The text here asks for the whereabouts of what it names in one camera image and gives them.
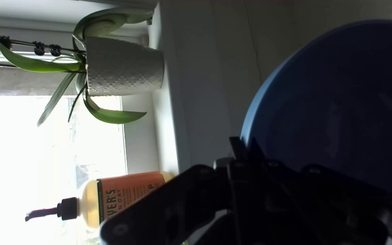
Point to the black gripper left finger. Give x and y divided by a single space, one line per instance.
172 213

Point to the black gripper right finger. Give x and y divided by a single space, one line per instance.
335 209

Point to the orange soap dispenser bottle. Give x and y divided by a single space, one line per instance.
104 198

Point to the potted orchid plant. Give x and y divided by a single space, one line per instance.
97 63

